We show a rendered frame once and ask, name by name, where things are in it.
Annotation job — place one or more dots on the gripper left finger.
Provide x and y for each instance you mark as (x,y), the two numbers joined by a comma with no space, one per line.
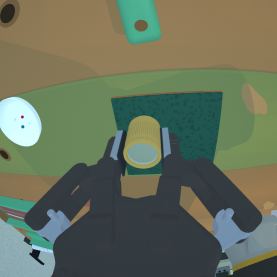
(101,188)

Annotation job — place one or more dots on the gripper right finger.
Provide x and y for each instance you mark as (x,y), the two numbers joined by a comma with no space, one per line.
(171,184)

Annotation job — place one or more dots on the yellow loupe with lens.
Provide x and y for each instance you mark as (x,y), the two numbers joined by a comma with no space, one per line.
(142,134)

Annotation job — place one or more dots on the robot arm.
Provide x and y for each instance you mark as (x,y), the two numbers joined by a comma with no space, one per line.
(259,240)

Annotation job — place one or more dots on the dark green speckled pad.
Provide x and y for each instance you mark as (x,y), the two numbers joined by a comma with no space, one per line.
(190,125)

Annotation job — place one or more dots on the light green bench mat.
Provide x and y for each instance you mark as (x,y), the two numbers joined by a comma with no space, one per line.
(75,112)

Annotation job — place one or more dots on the teal drawer unit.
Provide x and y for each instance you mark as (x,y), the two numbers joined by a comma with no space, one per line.
(15,205)

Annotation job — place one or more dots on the white round dish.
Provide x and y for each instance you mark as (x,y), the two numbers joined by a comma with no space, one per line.
(19,129)

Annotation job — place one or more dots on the teal bar with hole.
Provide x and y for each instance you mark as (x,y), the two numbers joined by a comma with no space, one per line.
(140,10)

